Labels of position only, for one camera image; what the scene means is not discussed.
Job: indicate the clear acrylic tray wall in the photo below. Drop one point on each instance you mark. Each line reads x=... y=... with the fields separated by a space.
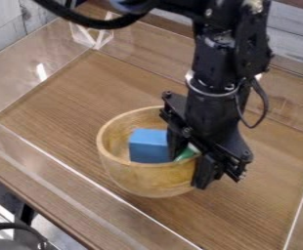
x=67 y=80

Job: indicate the blue foam block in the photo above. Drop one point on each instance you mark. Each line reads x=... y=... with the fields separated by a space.
x=148 y=147

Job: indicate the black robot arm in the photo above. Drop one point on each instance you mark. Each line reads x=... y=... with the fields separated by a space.
x=232 y=53

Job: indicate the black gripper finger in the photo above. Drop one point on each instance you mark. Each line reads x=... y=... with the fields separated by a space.
x=176 y=143
x=204 y=172

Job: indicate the brown wooden bowl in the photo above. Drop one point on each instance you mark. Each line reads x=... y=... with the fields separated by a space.
x=147 y=180

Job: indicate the green Expo marker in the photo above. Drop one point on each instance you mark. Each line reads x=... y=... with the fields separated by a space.
x=188 y=152

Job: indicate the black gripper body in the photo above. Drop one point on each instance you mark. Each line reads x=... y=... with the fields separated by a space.
x=206 y=117

